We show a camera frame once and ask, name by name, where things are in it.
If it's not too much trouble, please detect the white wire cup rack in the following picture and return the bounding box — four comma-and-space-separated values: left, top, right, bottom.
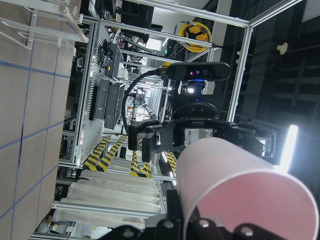
0, 0, 89, 53

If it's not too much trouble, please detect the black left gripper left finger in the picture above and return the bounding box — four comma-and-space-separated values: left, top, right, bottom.
102, 189, 183, 240

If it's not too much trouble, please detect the pink plastic cup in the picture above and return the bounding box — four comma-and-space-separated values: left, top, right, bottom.
176, 137, 320, 240

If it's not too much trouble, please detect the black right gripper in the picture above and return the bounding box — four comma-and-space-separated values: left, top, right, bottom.
127, 101, 277, 163

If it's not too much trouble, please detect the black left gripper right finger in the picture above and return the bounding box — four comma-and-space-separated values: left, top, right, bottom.
184, 207, 258, 240

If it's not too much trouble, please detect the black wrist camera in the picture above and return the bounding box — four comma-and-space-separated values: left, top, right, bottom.
166, 61, 231, 82

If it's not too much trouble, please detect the yellow hard hat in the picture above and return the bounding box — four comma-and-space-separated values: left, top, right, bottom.
178, 21, 212, 53

